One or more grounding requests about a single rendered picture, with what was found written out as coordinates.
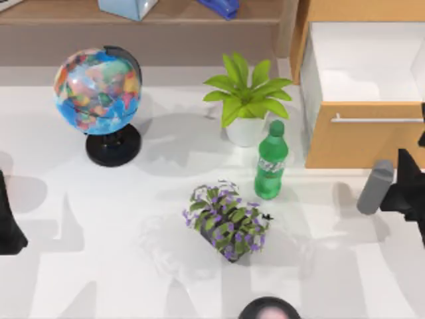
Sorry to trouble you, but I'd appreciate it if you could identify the pale wooden drawer front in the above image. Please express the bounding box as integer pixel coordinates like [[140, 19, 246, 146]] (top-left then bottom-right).
[[304, 100, 425, 171]]

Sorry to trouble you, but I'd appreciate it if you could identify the pulled-out drawer pale inside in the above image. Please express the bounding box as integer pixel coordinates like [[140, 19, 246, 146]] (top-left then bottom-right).
[[299, 21, 425, 104]]

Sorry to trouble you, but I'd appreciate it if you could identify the green bottle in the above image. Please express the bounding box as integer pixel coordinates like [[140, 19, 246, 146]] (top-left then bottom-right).
[[254, 120, 289, 201]]

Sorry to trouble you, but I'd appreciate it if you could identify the black round dome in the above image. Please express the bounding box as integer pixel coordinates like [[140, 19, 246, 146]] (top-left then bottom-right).
[[238, 296, 303, 319]]

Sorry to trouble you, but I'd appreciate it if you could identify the purple flower plant dark pot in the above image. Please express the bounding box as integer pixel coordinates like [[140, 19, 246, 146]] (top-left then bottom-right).
[[182, 179, 274, 264]]

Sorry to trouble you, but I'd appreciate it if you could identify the green plant in white pot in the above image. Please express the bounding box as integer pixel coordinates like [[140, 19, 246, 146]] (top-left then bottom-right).
[[202, 52, 294, 148]]

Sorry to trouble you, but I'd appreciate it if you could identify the wooden cupboard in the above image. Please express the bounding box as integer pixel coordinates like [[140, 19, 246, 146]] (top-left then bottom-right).
[[288, 0, 425, 86]]

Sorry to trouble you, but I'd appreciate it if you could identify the blue stapler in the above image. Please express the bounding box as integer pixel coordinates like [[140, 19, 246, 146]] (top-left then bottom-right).
[[196, 0, 240, 21]]

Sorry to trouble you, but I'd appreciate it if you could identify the wooden open shelf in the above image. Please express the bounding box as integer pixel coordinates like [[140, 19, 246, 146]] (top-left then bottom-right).
[[0, 0, 300, 67]]

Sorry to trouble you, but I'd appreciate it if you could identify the colourful globe on black stand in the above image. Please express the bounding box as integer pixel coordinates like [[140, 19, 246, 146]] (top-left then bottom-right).
[[52, 45, 143, 167]]

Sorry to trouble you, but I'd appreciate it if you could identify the light blue box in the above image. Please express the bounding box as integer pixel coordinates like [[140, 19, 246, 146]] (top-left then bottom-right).
[[98, 0, 160, 22]]

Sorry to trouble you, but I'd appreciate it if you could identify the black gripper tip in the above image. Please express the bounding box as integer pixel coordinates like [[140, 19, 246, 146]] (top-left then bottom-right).
[[0, 169, 29, 257]]

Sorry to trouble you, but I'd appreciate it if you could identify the white flat object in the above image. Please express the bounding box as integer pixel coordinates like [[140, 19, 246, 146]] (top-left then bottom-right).
[[0, 0, 25, 13]]

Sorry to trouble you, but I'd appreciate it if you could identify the long metal drawer handle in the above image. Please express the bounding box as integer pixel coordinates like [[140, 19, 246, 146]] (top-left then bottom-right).
[[330, 113, 425, 124]]

